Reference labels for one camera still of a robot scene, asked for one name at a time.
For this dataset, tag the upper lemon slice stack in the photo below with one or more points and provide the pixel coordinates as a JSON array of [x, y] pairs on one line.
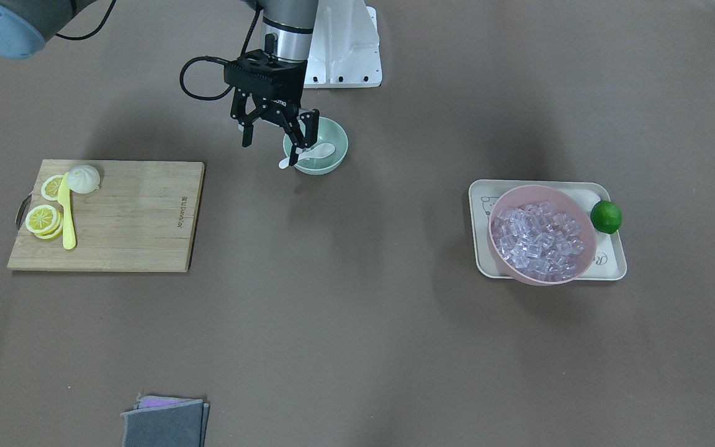
[[44, 222]]

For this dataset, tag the pink bowl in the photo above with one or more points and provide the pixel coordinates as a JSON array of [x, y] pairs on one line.
[[562, 203]]

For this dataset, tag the metal cutting board handle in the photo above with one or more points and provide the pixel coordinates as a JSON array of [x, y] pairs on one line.
[[22, 210]]

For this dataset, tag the green lime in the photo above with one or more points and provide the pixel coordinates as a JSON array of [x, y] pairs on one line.
[[606, 217]]

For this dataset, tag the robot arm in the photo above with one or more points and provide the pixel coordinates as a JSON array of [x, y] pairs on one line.
[[282, 29]]

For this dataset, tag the cream rabbit tray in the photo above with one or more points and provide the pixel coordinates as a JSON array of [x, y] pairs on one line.
[[608, 264]]

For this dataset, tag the yellow plastic knife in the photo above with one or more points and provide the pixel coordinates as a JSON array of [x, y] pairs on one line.
[[69, 229]]

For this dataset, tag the white ceramic spoon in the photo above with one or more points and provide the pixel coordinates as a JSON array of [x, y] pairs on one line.
[[319, 151]]

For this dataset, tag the mint green bowl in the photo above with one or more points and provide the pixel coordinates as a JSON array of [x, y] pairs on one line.
[[328, 132]]

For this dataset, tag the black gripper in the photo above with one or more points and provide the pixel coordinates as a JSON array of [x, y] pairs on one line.
[[275, 100]]

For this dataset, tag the wooden cutting board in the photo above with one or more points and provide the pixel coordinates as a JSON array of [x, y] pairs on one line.
[[142, 219]]

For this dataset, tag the clear ice cubes pile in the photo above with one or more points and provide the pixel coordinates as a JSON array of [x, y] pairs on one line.
[[537, 241]]

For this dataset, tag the grey folded cloth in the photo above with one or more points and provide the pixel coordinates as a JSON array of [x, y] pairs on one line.
[[165, 421]]

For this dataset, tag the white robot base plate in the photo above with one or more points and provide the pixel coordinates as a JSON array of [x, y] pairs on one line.
[[345, 51]]

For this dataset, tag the white steamed bun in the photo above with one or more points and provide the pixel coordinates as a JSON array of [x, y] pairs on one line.
[[83, 179]]

